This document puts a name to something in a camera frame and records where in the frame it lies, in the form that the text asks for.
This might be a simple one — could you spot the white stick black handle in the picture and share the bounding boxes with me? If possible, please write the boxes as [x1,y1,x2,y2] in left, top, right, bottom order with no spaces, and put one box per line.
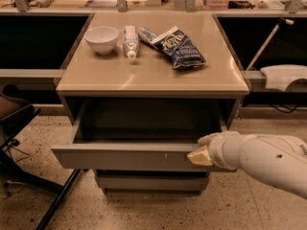
[246,17,295,71]

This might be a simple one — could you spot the clear plastic water bottle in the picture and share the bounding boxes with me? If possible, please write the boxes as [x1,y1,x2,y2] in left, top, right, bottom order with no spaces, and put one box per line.
[123,25,139,60]

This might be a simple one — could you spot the blue vinegar chips bag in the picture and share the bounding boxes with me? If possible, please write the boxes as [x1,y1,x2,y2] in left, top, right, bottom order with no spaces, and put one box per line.
[138,26,206,70]

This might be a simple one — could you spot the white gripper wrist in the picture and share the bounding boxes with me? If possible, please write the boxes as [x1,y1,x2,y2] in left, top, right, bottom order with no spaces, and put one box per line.
[187,131,252,171]

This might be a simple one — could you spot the grey top drawer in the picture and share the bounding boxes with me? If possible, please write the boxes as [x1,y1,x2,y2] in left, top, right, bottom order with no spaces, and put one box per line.
[52,98,227,173]

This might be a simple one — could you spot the grey drawer cabinet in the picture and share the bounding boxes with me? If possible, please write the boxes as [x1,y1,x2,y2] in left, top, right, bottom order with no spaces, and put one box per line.
[54,11,252,196]

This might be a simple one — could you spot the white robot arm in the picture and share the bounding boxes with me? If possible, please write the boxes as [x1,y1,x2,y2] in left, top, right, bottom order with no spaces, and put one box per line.
[187,131,307,198]

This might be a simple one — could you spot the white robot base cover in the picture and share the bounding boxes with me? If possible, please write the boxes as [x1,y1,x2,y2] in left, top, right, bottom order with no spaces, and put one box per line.
[260,64,307,92]

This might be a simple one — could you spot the white bowl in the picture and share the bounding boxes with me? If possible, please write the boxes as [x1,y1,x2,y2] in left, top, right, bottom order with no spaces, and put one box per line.
[84,26,119,55]

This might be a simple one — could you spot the grey drawer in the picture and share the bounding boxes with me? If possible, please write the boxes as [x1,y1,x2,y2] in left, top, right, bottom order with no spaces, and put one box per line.
[94,170,209,192]
[52,98,227,173]

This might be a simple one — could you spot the grey bottom drawer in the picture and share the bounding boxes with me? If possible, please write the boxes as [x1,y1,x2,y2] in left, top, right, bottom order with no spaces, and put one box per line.
[94,170,209,192]

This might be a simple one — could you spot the black office chair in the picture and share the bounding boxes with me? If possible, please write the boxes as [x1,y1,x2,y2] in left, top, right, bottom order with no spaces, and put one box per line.
[0,82,84,230]

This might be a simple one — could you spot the black cable on floor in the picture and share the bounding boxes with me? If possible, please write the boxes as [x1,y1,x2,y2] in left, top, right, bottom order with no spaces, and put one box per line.
[6,142,33,163]

